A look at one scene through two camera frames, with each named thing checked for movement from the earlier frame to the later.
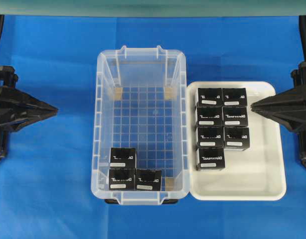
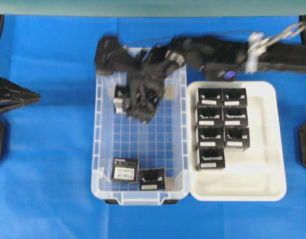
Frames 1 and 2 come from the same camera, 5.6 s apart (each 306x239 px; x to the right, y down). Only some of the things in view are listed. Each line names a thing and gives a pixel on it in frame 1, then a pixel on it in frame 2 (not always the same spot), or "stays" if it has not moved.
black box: [122, 158] -> [121, 98]
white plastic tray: [254, 174] stays
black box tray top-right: [234, 97] stays
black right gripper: [279, 107] -> [146, 73]
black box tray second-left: [210, 116] stays
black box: [122, 179] -> [125, 170]
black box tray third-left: [211, 137] stays
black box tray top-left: [210, 97] stays
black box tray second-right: [235, 116] stays
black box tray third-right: [236, 139] stays
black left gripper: [8, 100] -> [5, 91]
